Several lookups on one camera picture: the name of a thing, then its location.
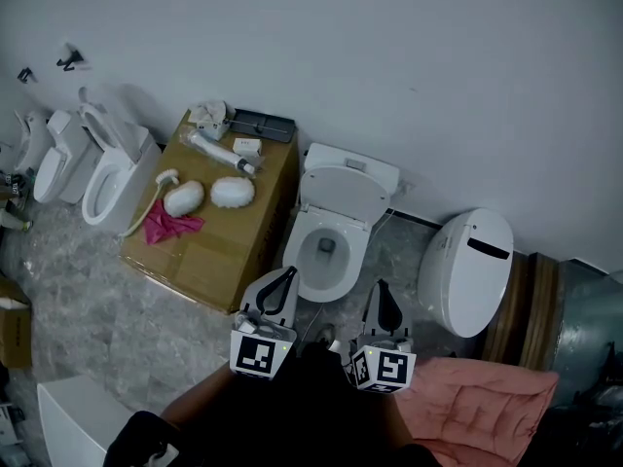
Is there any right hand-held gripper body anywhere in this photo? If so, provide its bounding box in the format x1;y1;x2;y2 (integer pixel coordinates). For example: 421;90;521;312
347;330;419;395

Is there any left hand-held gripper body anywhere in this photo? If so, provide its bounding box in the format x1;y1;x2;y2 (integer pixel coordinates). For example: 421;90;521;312
228;308;299;382

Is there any person's left forearm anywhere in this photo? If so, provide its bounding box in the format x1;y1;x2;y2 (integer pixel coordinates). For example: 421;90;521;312
159;361;240;428

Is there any person's right forearm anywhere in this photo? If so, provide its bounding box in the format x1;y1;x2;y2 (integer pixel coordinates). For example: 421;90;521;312
374;389;416;449

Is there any oval white toilet black slot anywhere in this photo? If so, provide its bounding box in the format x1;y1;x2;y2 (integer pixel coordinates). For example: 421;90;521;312
417;206;516;340

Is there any white round toilet lid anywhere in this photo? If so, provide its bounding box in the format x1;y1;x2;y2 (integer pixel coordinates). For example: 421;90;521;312
296;164;388;232

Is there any white toilet with tank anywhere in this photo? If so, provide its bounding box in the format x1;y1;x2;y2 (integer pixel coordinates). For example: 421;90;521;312
281;142;402;305

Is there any white display toilet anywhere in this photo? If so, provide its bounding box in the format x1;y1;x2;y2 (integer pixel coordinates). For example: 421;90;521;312
79;87;163;227
12;109;53;175
32;109;101;205

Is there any person's shoe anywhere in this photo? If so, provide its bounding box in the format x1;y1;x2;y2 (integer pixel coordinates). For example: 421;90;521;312
311;322;339;347

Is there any large brown cardboard box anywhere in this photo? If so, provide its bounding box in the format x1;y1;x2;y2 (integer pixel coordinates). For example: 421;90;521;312
119;109;301;316

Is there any person's black clothing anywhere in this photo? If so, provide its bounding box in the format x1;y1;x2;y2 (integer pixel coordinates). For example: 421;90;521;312
103;341;439;467

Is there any pink quilted cushion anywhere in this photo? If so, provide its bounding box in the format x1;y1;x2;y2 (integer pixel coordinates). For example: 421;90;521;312
393;355;561;467

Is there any pink cloth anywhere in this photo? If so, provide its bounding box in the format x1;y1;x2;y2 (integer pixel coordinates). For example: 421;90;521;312
142;198;206;247

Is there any white sealant tube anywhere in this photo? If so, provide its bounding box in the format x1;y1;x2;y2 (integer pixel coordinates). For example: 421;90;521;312
187;130;258;179

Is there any small white box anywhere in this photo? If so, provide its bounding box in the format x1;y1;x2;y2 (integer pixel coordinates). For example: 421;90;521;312
232;137;264;158

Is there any black plastic tray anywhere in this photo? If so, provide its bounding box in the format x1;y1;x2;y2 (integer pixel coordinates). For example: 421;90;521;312
226;108;298;145

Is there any small white packet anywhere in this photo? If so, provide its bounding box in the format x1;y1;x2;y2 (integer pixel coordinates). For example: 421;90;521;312
196;119;231;142

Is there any crumpled white cloth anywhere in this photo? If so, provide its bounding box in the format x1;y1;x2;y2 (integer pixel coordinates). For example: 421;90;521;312
187;98;236;126

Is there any white cabinet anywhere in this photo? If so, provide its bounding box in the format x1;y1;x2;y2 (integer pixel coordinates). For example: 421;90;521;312
36;375;138;467

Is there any small brown cardboard box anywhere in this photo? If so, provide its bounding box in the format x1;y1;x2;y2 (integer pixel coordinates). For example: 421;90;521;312
0;276;35;371

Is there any white long-handled brush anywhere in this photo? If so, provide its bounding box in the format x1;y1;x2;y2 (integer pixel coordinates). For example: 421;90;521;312
118;167;182;239

